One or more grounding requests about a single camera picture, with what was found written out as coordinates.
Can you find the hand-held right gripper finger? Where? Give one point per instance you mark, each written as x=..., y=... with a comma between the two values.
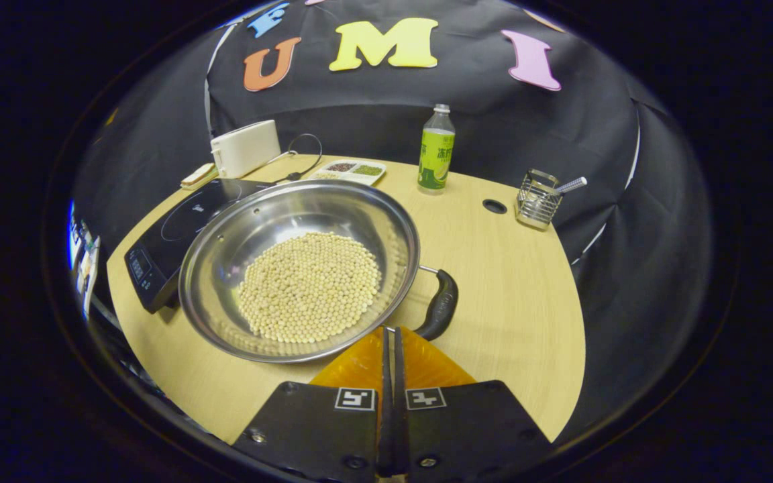
x=400, y=402
x=385, y=402

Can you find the pile of yellow soybeans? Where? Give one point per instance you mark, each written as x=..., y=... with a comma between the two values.
x=306, y=288

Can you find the white toaster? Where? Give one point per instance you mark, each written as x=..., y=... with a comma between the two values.
x=245, y=149

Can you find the white divided bean tray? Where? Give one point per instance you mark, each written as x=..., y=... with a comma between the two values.
x=349, y=171

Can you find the green label drink bottle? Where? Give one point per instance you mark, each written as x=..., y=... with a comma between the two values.
x=436, y=154

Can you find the stainless steel pot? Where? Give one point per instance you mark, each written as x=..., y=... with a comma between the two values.
x=279, y=215

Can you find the sandwich on small plate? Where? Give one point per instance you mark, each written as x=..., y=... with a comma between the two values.
x=198, y=176

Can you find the black induction cooktop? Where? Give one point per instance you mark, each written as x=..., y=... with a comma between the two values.
x=158, y=255

